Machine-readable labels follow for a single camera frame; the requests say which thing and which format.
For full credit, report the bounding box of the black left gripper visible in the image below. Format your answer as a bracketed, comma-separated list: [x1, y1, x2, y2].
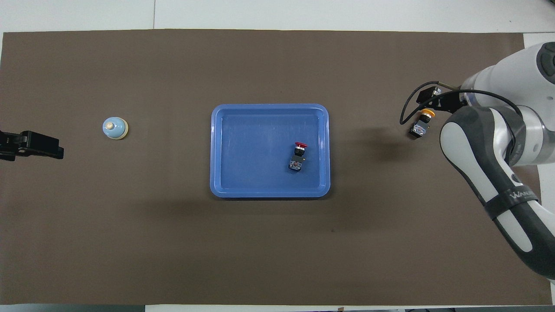
[0, 130, 65, 162]

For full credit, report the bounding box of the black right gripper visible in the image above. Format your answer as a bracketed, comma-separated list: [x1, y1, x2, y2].
[416, 86, 468, 114]

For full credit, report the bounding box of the yellow push button switch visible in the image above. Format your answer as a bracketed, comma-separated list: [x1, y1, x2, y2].
[408, 109, 436, 139]

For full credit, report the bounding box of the red push button switch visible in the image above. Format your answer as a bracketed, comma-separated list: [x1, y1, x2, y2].
[289, 142, 308, 172]

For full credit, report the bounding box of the light blue service bell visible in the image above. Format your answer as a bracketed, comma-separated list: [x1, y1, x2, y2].
[102, 117, 129, 141]

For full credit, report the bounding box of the blue plastic tray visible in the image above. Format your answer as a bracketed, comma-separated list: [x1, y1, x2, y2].
[210, 104, 331, 198]

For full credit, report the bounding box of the brown table mat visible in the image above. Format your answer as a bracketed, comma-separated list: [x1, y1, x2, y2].
[0, 29, 553, 306]

